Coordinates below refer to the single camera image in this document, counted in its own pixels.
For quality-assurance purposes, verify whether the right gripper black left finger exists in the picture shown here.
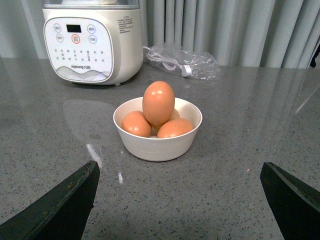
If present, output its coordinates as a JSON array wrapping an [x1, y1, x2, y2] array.
[[0, 160, 100, 240]]

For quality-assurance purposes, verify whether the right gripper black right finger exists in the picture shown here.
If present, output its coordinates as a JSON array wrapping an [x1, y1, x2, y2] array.
[[260, 162, 320, 240]]

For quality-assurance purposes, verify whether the brown egg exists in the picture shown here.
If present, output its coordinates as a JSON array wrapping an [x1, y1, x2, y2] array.
[[157, 117, 194, 139], [142, 81, 175, 126], [121, 110, 152, 138]]

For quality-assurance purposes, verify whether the white ceramic bowl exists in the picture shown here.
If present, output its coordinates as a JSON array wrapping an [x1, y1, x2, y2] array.
[[113, 97, 203, 162]]

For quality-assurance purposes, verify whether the clear plastic bag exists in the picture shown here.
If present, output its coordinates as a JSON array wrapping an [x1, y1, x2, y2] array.
[[143, 43, 222, 81]]

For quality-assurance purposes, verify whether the white Joyoung cooker appliance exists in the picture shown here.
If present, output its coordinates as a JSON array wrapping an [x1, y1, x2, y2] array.
[[42, 0, 144, 85]]

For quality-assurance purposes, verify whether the grey curtain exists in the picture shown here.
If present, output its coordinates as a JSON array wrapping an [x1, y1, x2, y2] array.
[[0, 0, 320, 70]]

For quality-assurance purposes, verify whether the white power cable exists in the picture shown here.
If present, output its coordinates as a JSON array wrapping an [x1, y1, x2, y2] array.
[[142, 45, 193, 78]]

